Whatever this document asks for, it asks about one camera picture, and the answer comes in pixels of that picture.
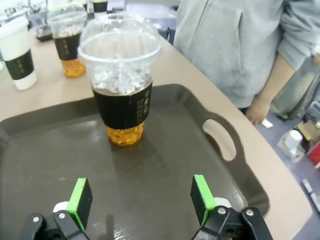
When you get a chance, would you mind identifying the white cylinder container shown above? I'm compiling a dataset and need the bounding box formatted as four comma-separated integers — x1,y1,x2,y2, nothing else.
286,129,305,155

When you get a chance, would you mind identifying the clear plastic iced coffee cup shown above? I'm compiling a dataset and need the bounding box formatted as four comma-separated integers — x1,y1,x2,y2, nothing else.
77,12,162,147
47,4,88,79

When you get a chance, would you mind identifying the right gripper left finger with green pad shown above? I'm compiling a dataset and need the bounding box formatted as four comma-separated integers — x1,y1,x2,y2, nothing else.
19,177,94,240

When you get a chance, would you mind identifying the red box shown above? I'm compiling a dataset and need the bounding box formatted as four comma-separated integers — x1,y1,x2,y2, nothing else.
306,141,320,172

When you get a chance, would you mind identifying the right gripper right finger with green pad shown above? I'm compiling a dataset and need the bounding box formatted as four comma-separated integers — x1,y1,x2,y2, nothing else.
189,174,272,240

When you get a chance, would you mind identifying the white paper cup black sleeve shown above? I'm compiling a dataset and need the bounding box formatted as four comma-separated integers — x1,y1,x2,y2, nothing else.
0,16,38,91
92,0,109,15

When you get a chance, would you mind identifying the brown plastic serving tray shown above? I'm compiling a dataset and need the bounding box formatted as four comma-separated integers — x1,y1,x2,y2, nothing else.
0,83,271,240

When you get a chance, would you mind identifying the brown cardboard box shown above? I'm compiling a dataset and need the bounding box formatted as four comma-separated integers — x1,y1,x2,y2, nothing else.
296,119,320,141

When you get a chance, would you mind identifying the person's left forearm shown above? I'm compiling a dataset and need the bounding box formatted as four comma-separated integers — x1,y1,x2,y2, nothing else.
249,52,297,106

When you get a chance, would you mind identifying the person in grey hoodie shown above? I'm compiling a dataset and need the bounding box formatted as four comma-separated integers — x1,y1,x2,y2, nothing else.
173,0,320,119

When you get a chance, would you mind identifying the person's left hand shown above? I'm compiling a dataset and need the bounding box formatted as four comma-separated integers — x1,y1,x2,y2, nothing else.
245,97,272,126

